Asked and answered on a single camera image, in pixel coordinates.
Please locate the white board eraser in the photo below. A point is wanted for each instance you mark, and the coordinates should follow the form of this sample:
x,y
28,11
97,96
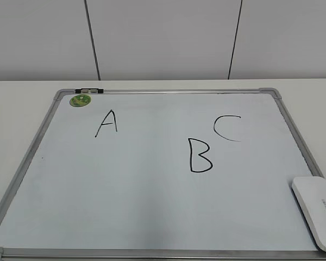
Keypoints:
x,y
310,193

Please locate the round green sticker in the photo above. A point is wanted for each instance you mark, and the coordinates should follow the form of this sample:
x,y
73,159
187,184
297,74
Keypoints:
x,y
80,100

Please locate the white board with aluminium frame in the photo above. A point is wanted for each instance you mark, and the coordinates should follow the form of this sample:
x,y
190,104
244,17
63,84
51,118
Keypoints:
x,y
161,175

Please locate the black hanging clip on frame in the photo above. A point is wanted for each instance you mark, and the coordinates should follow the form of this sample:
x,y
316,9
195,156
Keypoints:
x,y
89,91

